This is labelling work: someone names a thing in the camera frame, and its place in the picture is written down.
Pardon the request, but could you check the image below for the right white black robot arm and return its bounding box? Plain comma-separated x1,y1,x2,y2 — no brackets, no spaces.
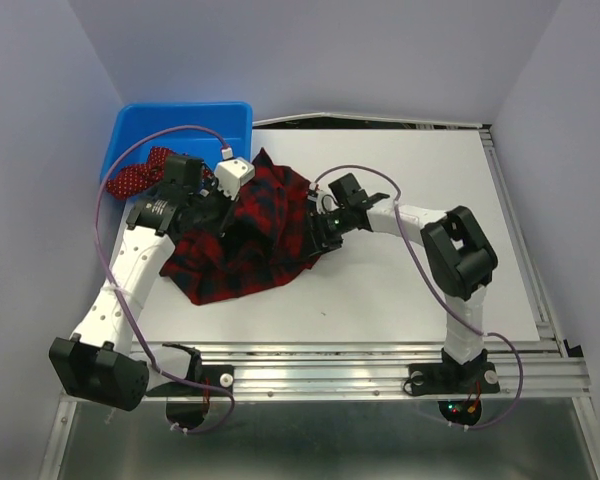
306,173,498,397

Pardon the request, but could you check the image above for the blue plastic bin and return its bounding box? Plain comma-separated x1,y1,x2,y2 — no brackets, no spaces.
100,102,253,176

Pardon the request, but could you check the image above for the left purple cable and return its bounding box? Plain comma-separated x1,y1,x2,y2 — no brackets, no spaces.
94,124,236,435

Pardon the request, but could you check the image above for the aluminium table frame rail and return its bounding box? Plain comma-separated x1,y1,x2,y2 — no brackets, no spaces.
59,341,594,401

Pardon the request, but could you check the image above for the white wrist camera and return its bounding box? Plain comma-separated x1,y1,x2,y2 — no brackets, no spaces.
307,184,338,214
214,157,255,200

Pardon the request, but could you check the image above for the purple cable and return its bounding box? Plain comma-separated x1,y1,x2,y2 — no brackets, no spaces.
94,124,236,435
314,164,525,432

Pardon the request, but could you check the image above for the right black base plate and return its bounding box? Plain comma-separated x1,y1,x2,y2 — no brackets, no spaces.
402,363,500,397

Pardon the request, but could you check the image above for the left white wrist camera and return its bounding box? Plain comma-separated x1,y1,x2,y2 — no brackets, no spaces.
214,157,255,200

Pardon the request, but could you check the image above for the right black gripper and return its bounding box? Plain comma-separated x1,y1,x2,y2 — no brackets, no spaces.
296,206,352,259

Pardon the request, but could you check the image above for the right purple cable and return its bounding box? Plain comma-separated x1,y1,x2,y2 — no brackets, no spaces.
314,164,525,432

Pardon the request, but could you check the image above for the red white-dotted skirt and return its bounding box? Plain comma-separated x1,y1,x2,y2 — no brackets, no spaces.
105,147,173,201

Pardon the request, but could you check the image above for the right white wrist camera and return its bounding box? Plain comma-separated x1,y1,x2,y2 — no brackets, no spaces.
307,184,338,214

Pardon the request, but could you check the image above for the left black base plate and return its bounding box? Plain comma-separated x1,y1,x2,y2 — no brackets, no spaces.
145,364,234,398

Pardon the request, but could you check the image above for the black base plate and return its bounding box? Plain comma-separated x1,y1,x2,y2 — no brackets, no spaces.
402,363,500,397
145,364,234,398

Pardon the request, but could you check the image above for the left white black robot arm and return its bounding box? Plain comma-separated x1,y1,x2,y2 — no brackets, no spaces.
49,154,255,411

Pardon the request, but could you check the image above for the red navy plaid skirt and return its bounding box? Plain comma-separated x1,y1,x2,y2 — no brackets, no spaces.
160,149,321,306

